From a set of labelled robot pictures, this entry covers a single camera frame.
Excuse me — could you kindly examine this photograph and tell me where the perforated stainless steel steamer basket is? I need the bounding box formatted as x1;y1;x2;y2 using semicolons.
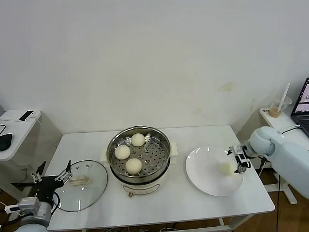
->
107;125;171;183

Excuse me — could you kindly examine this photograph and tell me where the white drinking straw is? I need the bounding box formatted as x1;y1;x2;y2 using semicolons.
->
277;83;291;113

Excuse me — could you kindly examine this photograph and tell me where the white steamed baozi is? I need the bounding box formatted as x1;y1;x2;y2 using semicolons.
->
218;162;235;176
131;133;146;147
114;145;131;160
125;158;143;175

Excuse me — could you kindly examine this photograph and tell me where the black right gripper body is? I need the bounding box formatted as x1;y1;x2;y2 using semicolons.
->
236;145;253;167

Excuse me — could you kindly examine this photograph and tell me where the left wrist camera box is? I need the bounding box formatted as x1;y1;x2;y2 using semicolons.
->
4;197;42;216

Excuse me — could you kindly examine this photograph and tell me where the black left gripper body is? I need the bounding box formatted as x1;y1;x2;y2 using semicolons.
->
35;175;65;201

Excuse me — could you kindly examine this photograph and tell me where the black smartphone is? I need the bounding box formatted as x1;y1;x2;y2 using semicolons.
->
19;110;34;121

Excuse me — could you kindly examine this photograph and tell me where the black open laptop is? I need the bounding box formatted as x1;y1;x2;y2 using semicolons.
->
291;77;309;136

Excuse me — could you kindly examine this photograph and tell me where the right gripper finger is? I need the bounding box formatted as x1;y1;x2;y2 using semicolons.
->
233;161;251;175
226;144;243;156

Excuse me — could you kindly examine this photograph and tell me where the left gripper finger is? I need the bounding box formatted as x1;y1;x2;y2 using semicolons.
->
31;161;46;182
55;159;74;182

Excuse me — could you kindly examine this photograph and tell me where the clear plastic drink cup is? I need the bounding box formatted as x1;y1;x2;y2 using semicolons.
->
269;96;293;118

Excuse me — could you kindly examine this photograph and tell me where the round white plate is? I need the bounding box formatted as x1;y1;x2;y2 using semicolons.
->
185;145;244;197

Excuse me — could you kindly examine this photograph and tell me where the white side table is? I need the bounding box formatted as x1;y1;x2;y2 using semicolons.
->
259;107;309;205
0;109;43;222

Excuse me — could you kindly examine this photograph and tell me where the cream electric cooker pot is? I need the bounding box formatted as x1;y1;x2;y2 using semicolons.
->
100;142;180;199

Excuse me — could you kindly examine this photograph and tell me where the black power cable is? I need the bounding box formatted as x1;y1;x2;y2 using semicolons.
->
275;174;283;232

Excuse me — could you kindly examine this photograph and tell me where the round glass lid cream handle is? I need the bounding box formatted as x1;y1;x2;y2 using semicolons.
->
53;159;109;213

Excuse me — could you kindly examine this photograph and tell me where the black white laptop charging cable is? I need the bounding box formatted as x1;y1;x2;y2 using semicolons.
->
257;124;302;176

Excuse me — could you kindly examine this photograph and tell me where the black computer mouse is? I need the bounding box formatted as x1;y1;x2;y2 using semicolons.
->
0;133;13;152

